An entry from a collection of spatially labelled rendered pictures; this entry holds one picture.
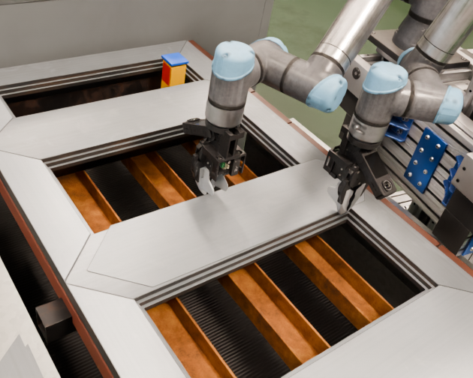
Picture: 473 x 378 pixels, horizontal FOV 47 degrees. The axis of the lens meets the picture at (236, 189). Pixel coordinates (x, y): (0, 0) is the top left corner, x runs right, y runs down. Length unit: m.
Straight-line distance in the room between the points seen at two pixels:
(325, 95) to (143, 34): 0.92
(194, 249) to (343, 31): 0.51
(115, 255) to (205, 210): 0.23
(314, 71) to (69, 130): 0.64
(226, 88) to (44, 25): 0.78
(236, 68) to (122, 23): 0.82
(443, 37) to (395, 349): 0.62
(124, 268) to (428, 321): 0.59
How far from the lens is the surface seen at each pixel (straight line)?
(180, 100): 1.54
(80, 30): 1.72
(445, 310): 1.17
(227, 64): 1.00
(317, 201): 1.28
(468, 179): 1.37
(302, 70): 1.05
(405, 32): 1.66
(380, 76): 1.07
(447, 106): 1.12
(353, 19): 1.10
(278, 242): 1.17
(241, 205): 1.21
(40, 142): 1.35
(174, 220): 1.15
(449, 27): 1.19
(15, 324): 1.11
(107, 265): 1.06
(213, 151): 1.11
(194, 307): 1.38
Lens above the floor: 1.64
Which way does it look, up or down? 39 degrees down
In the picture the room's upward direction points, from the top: 12 degrees clockwise
